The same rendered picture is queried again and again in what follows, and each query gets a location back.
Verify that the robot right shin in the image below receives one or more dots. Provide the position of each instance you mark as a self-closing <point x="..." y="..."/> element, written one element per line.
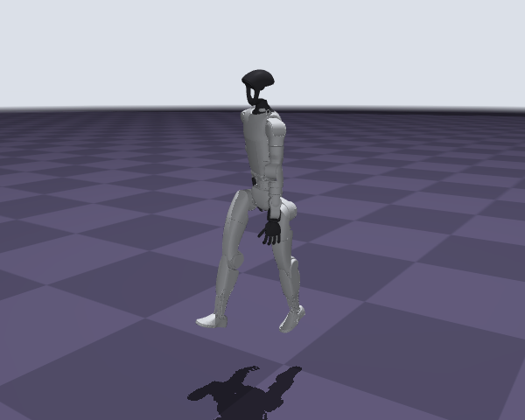
<point x="225" y="282"/>

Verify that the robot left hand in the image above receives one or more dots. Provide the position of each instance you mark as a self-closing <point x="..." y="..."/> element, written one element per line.
<point x="272" y="228"/>

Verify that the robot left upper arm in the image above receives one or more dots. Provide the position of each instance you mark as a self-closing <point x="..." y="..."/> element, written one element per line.
<point x="275" y="131"/>

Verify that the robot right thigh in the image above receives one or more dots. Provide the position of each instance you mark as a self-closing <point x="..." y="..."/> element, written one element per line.
<point x="235" y="224"/>

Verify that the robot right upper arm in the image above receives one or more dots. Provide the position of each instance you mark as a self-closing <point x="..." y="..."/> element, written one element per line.
<point x="242" y="115"/>

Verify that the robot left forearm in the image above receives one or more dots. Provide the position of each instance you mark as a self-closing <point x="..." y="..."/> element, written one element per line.
<point x="275" y="192"/>

